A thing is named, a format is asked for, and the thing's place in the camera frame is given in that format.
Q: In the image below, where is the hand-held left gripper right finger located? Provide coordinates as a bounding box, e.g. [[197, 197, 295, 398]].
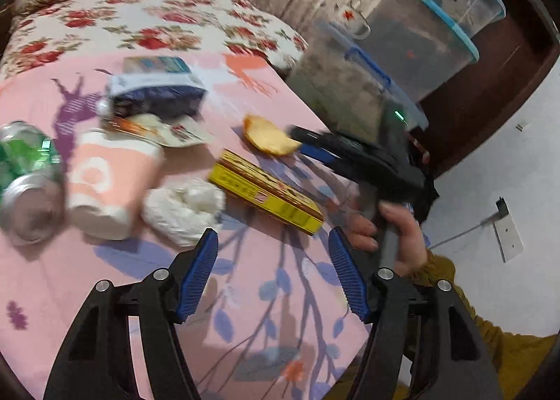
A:
[[328, 226, 504, 400]]

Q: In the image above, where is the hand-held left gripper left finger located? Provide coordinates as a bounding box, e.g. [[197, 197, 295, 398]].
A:
[[44, 228, 219, 400]]

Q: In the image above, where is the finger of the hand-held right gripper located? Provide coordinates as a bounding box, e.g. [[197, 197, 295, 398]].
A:
[[300, 143, 353, 174], [289, 125, 366, 150]]

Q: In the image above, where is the dark blue drink carton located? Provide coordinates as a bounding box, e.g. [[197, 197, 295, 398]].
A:
[[105, 72, 206, 121]]

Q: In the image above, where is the blue white tissue pack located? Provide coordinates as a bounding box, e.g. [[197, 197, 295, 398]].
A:
[[123, 56, 195, 77]]

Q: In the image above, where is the person's right forearm mustard sleeve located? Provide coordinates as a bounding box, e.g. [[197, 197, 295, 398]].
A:
[[407, 249, 560, 400]]

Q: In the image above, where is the person's right hand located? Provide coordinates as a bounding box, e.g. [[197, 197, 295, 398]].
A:
[[350, 201, 429, 278]]

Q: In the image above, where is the pink printed bed sheet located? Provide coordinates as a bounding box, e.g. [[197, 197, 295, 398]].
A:
[[0, 52, 381, 400]]

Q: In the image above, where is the clear storage box blue lid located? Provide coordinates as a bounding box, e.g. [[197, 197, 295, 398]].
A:
[[286, 19, 429, 138]]

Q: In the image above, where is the yellow cardboard box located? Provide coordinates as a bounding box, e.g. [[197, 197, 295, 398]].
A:
[[208, 148, 325, 237]]

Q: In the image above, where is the white crumpled tissue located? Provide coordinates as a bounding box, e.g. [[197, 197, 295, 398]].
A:
[[141, 177, 227, 247]]

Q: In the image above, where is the white mug red star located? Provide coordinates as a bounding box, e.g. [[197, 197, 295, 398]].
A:
[[328, 6, 372, 40]]

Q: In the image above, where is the clear storage box teal lid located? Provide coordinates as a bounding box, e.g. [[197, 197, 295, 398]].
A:
[[354, 0, 480, 103]]

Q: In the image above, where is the pink paper cup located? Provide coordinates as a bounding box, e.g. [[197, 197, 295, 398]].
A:
[[65, 129, 166, 241]]

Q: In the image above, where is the dark wooden cabinet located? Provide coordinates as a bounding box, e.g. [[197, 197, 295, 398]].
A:
[[415, 0, 560, 173]]

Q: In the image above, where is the white orange snack wrapper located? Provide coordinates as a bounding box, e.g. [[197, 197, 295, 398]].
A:
[[103, 113, 211, 148]]

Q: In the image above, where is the green soda can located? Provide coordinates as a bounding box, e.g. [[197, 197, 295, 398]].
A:
[[0, 120, 66, 247]]

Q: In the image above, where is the red floral white blanket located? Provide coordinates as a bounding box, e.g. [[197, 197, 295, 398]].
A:
[[0, 0, 309, 81]]

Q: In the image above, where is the grey cable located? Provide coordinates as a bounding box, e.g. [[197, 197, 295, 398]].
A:
[[431, 215, 499, 248]]

